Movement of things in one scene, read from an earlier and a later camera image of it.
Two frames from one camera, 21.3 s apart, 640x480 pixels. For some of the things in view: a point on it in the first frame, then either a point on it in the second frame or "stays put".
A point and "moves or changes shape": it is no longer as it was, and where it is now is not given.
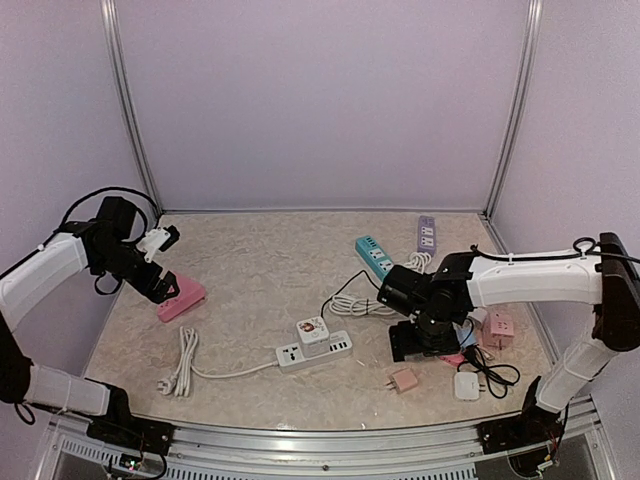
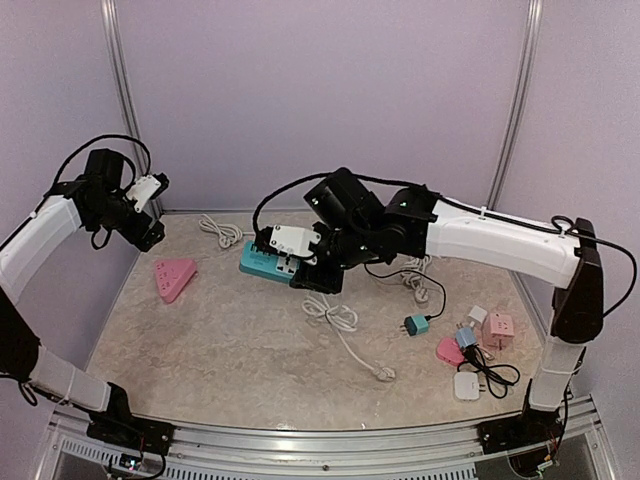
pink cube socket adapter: [498, 330] stays put
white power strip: [287, 358] → [227, 235]
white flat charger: [466, 386] stays put
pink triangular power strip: [192, 293] → [173, 276]
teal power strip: [379, 260] moves or changes shape
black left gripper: [144, 285] → [149, 238]
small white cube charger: [479, 314] stays put
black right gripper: [403, 342] → [329, 281]
